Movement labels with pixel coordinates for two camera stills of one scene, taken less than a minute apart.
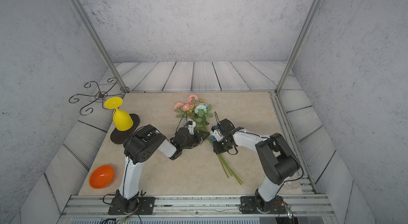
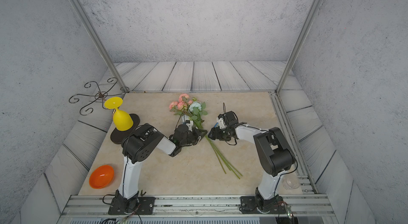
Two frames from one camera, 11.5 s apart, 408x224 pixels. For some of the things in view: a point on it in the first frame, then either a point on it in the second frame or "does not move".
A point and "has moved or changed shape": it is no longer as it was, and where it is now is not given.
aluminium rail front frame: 94,209 does not move
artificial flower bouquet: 197,111 has moved or changed shape
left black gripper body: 192,140 does not move
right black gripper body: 221,146 -> 221,134
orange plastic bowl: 101,177 does not move
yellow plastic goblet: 122,120 does not move
